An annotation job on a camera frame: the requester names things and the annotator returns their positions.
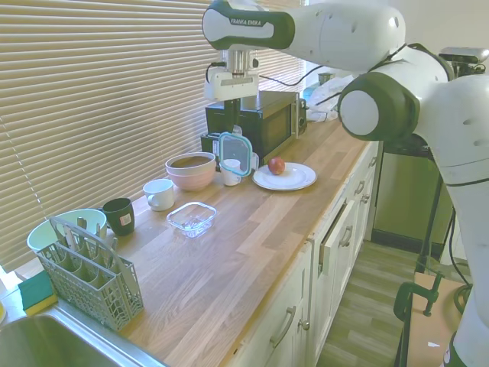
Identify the wide beige window blinds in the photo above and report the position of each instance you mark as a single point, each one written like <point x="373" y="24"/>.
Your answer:
<point x="114" y="95"/>

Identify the round metal cabinet knob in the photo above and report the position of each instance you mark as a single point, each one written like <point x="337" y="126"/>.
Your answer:
<point x="305" y="324"/>

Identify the black toaster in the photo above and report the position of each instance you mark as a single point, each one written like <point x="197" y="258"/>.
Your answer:
<point x="211" y="147"/>

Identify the grey plastic cutlery basket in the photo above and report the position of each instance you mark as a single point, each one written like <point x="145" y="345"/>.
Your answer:
<point x="99" y="294"/>

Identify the clear glass food container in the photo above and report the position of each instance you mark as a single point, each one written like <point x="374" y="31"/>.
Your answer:
<point x="192" y="219"/>

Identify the crumpled white plastic bag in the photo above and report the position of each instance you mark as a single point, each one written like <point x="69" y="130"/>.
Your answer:
<point x="324" y="97"/>

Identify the pink bowl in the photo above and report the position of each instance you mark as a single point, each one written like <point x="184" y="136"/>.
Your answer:
<point x="191" y="182"/>

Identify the large white mug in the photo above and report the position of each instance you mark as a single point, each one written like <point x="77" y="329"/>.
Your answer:
<point x="160" y="193"/>

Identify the black microwave oven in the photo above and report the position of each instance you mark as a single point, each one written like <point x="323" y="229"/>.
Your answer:
<point x="275" y="126"/>

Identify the narrow beige window blinds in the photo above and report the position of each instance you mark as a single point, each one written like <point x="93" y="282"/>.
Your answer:
<point x="284" y="67"/>

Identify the red apple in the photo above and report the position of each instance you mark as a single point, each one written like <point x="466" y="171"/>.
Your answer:
<point x="276" y="165"/>

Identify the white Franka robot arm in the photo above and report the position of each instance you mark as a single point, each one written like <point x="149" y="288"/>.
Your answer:
<point x="363" y="34"/>

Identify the stainless steel sink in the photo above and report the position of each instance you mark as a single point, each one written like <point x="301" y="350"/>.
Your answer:
<point x="57" y="344"/>

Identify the yellow rimmed dish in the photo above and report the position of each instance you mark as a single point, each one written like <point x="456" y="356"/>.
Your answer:
<point x="2" y="311"/>

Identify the green and yellow sponge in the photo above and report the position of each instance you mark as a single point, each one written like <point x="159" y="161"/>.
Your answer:
<point x="36" y="292"/>

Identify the metal cutlery piece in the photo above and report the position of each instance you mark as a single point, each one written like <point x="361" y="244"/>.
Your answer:
<point x="81" y="225"/>
<point x="99" y="230"/>

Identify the clear lid with teal rim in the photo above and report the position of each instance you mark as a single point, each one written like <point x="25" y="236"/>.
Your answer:
<point x="235" y="147"/>

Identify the beige bowl with brown inside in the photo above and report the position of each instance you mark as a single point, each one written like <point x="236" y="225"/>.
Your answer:
<point x="191" y="165"/>

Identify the dark green cup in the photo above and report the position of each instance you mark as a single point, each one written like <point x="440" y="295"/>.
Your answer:
<point x="119" y="216"/>

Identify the green clamp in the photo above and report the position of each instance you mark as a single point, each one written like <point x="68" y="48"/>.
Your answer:
<point x="401" y="302"/>

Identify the white dinner plate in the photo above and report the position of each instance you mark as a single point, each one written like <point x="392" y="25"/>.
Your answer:
<point x="294" y="179"/>

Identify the white kitchen cabinet run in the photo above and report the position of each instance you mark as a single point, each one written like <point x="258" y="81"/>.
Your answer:
<point x="336" y="290"/>

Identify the mint green bowl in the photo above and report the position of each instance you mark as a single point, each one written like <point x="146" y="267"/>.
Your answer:
<point x="42" y="239"/>

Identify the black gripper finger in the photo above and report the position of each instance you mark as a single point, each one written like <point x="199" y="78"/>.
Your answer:
<point x="237" y="112"/>
<point x="229" y="114"/>

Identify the blue plastic bag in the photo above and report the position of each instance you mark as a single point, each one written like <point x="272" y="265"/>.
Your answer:
<point x="309" y="92"/>

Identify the small white cup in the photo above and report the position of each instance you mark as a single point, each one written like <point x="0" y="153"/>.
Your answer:
<point x="230" y="177"/>

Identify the stainless steel dishwasher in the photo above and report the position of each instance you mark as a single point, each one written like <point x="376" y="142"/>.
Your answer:
<point x="405" y="195"/>

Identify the brown wooden board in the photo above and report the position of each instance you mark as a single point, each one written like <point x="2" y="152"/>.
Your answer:
<point x="431" y="336"/>

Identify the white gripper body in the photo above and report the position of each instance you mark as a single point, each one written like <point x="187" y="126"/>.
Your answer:
<point x="237" y="86"/>

